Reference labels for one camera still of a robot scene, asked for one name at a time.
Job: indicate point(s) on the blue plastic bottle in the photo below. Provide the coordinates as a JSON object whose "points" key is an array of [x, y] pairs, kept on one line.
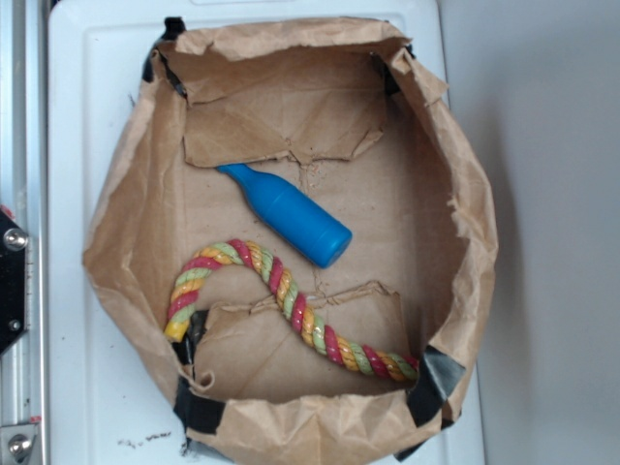
{"points": [[310, 229]]}

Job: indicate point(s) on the brown paper lined box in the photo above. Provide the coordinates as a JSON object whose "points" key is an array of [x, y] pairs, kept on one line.
{"points": [[341, 109]]}

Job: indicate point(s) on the multicolour twisted rope toy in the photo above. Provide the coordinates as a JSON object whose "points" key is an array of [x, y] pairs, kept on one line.
{"points": [[292, 303]]}

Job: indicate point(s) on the black mounting bracket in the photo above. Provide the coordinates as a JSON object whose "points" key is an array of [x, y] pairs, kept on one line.
{"points": [[14, 243]]}

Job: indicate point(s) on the aluminium frame rail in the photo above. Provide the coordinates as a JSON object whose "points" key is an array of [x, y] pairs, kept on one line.
{"points": [[23, 196]]}

